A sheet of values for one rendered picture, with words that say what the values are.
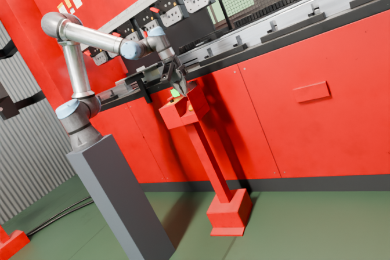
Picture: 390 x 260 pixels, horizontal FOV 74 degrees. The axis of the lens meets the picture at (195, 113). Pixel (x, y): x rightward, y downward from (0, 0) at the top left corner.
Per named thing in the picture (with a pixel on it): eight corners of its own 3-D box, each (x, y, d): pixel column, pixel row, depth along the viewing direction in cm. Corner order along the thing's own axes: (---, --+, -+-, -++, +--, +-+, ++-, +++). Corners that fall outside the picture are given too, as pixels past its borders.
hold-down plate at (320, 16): (261, 43, 131) (259, 38, 131) (264, 41, 135) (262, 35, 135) (324, 19, 113) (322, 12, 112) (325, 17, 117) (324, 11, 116)
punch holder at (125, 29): (126, 50, 186) (115, 28, 182) (134, 47, 192) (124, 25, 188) (139, 42, 177) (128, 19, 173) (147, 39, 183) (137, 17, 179)
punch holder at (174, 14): (165, 28, 161) (153, 2, 158) (172, 25, 168) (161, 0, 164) (183, 18, 152) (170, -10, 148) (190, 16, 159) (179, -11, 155)
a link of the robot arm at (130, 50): (29, 6, 108) (140, 40, 107) (46, 8, 118) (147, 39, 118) (26, 33, 111) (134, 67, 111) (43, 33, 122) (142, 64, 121)
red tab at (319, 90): (296, 103, 127) (292, 90, 125) (297, 101, 128) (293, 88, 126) (329, 96, 117) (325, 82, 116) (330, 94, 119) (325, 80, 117)
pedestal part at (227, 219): (210, 236, 147) (202, 219, 144) (224, 205, 168) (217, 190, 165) (242, 236, 137) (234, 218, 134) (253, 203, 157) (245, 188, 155)
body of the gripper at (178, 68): (189, 73, 133) (179, 52, 129) (183, 79, 126) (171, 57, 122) (177, 78, 137) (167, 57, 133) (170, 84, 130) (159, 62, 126)
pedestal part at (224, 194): (220, 203, 151) (182, 122, 139) (223, 197, 156) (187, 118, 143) (229, 202, 148) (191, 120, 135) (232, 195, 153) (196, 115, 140)
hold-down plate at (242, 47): (200, 67, 156) (198, 62, 155) (204, 64, 160) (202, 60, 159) (244, 50, 137) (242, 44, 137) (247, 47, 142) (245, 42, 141)
